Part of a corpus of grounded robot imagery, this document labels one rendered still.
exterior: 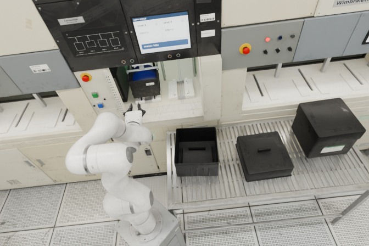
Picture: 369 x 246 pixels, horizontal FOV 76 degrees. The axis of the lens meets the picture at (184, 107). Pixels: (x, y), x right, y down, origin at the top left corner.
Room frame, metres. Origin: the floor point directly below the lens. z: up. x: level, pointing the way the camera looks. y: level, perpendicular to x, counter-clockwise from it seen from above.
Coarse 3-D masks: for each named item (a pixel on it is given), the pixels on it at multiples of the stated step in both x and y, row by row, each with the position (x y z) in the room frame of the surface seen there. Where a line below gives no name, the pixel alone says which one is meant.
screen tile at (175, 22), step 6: (180, 18) 1.15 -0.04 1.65; (168, 24) 1.15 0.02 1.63; (174, 24) 1.15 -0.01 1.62; (180, 24) 1.15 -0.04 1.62; (186, 24) 1.14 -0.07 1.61; (180, 30) 1.15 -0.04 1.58; (186, 30) 1.14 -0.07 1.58; (168, 36) 1.15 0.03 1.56; (174, 36) 1.15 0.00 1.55; (180, 36) 1.15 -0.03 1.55; (186, 36) 1.14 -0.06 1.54
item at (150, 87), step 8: (136, 64) 1.41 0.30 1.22; (144, 64) 1.40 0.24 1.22; (128, 72) 1.45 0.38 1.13; (128, 80) 1.36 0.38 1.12; (144, 80) 1.35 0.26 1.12; (152, 80) 1.35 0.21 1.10; (136, 88) 1.35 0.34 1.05; (144, 88) 1.35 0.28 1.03; (152, 88) 1.35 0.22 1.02; (136, 96) 1.35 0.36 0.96; (144, 96) 1.36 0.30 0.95
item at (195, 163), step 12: (180, 132) 1.00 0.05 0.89; (192, 132) 0.99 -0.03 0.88; (204, 132) 0.98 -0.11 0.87; (180, 144) 0.98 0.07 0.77; (192, 144) 0.97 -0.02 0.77; (204, 144) 0.95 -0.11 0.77; (216, 144) 0.84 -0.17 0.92; (180, 156) 0.88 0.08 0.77; (192, 156) 0.87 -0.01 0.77; (204, 156) 0.85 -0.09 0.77; (216, 156) 0.83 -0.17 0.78; (180, 168) 0.73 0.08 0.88; (192, 168) 0.72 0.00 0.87; (204, 168) 0.71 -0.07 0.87; (216, 168) 0.71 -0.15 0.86
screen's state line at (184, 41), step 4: (176, 40) 1.15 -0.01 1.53; (180, 40) 1.15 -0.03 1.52; (184, 40) 1.14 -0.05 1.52; (144, 44) 1.15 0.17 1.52; (148, 44) 1.15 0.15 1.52; (152, 44) 1.15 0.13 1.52; (156, 44) 1.15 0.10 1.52; (160, 44) 1.15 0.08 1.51; (164, 44) 1.15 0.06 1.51; (168, 44) 1.15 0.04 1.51; (172, 44) 1.15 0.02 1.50; (176, 44) 1.15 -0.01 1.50; (180, 44) 1.15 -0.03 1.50; (144, 48) 1.15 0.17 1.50; (148, 48) 1.15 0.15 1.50
